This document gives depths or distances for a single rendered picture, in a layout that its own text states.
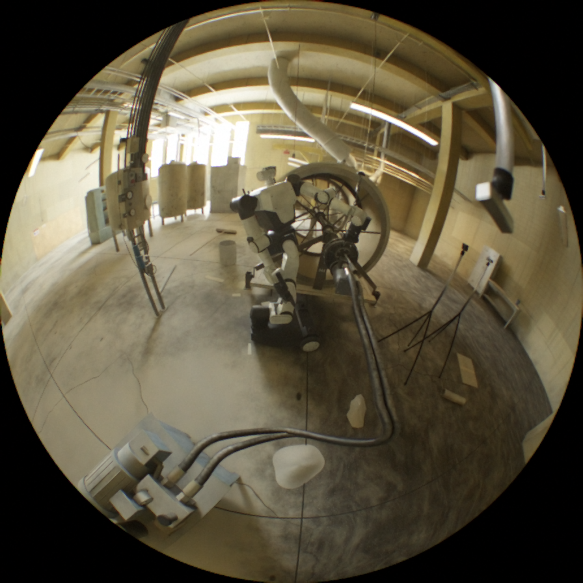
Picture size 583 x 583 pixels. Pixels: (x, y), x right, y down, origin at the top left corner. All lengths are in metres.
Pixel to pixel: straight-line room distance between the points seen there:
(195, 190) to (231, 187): 1.49
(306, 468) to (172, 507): 0.92
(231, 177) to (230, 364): 6.93
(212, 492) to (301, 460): 0.71
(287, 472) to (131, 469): 0.96
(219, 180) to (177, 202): 2.12
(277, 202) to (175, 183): 5.74
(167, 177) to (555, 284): 13.45
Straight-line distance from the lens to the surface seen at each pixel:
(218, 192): 7.81
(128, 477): 0.87
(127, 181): 1.73
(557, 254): 8.73
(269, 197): 1.04
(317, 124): 6.34
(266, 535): 1.57
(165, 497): 0.81
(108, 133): 9.77
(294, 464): 1.38
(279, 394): 1.49
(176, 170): 6.63
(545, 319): 8.40
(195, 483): 0.77
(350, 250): 1.34
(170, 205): 6.62
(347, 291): 1.18
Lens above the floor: 1.40
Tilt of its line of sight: 35 degrees down
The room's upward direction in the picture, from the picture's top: 9 degrees clockwise
